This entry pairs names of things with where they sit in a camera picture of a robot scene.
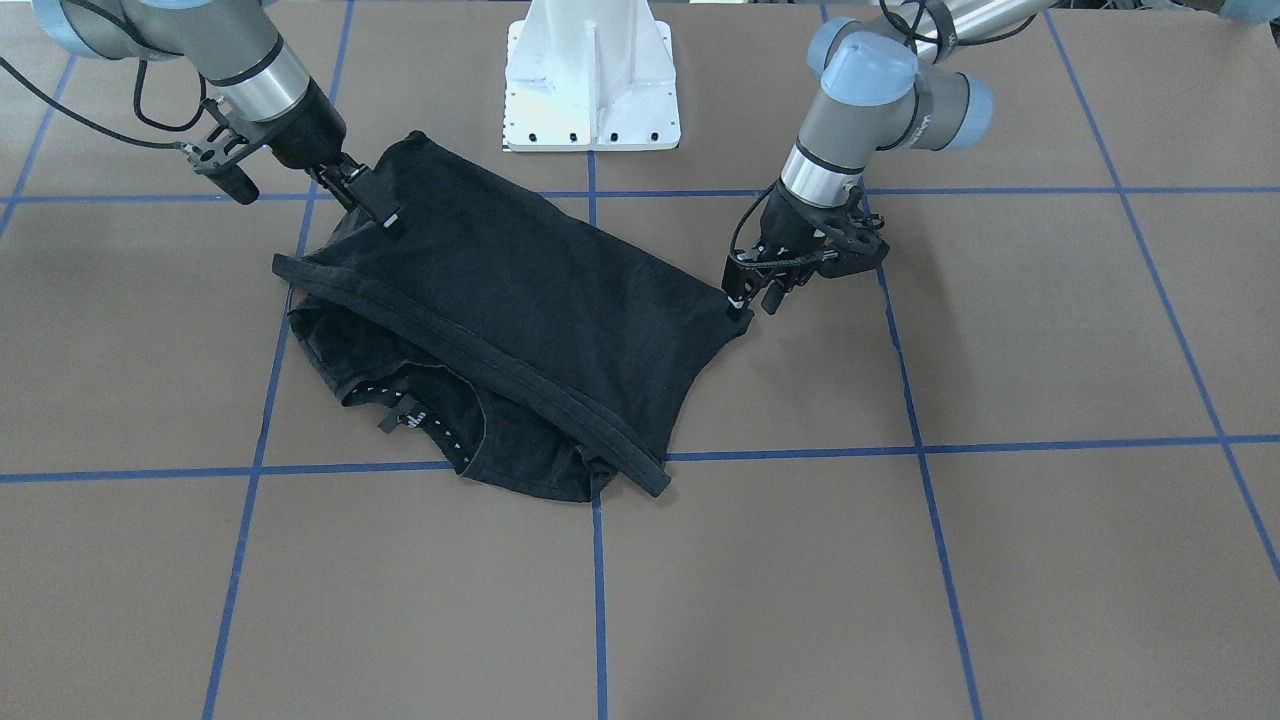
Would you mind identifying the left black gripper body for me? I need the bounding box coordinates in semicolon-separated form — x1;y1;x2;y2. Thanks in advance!
756;179;851;263

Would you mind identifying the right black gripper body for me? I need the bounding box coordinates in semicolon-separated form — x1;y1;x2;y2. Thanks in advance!
264;79;347;170

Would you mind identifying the black t-shirt with logo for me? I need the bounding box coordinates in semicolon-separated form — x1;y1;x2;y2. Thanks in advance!
271;131;753;503

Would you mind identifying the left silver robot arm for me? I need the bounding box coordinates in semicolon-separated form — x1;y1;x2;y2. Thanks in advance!
721;1;1048;313

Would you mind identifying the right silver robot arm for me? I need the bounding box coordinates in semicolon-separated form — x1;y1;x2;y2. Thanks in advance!
33;1;402;233

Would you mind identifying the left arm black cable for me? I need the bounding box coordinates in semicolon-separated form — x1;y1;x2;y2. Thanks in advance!
728;0;961;273

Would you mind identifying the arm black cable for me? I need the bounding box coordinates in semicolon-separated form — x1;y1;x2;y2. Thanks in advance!
728;0;961;273
0;0;211;152

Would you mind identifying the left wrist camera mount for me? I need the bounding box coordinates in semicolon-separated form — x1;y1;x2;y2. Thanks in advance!
815;187;890;279

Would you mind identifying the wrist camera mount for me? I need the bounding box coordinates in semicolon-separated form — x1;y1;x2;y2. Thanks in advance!
178;99;266;205
815;187;890;279

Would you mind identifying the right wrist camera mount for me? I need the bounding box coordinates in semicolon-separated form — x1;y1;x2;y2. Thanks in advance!
178;99;266;205

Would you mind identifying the white central pedestal column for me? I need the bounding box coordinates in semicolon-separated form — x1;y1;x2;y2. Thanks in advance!
502;1;682;152

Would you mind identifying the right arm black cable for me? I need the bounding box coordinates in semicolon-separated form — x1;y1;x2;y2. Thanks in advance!
0;0;211;152

